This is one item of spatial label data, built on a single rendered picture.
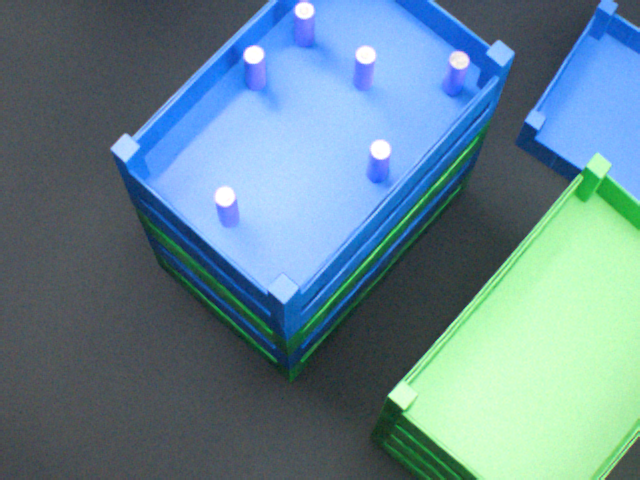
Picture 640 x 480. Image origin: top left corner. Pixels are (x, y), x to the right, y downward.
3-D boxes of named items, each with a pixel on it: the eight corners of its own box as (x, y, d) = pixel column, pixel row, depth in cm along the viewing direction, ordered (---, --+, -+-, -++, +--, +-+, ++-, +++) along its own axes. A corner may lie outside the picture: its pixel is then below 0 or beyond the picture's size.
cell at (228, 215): (228, 203, 116) (224, 180, 110) (243, 216, 116) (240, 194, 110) (214, 218, 116) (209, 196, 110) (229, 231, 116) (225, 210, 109)
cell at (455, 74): (473, 59, 113) (465, 86, 119) (457, 47, 113) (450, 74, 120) (460, 73, 113) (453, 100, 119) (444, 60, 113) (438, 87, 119)
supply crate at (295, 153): (341, -43, 123) (343, -82, 116) (505, 86, 120) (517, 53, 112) (120, 176, 117) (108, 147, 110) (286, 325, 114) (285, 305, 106)
